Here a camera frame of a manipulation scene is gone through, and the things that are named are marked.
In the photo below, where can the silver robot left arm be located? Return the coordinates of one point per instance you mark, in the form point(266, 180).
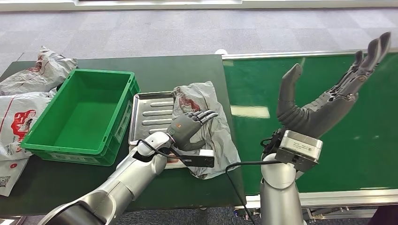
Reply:
point(130, 177)

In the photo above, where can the stainless steel weighing tray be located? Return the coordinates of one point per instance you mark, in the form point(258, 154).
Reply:
point(149, 115)

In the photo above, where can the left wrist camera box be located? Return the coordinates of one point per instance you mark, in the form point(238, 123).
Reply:
point(202, 161)

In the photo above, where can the dark maroon object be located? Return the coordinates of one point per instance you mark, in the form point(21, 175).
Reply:
point(388, 217)

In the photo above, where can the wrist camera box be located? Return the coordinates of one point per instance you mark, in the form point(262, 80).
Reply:
point(300, 149)
point(202, 161)

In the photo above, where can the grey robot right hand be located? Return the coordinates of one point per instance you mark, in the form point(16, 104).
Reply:
point(317, 118)

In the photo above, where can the grey plastic mailer package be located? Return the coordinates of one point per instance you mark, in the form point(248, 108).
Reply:
point(217, 139)

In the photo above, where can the grey mailer bag red print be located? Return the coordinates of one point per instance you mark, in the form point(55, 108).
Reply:
point(37, 76)

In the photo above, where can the white mailer bag red logo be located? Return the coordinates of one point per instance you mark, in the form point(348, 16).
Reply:
point(18, 124)

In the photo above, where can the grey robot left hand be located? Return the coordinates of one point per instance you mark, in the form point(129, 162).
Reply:
point(185, 130)

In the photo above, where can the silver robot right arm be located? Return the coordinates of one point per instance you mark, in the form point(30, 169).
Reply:
point(278, 192)

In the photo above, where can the green plastic basket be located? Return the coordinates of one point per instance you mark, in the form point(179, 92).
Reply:
point(84, 124)

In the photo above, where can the white mailer bag QR code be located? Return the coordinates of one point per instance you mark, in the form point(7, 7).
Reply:
point(9, 178)

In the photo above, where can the small white round object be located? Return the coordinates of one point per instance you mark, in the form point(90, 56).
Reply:
point(220, 52)

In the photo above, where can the green conveyor belt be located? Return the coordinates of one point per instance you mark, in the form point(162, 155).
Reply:
point(363, 139)

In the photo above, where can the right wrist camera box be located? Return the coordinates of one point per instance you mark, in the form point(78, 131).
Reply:
point(300, 149)

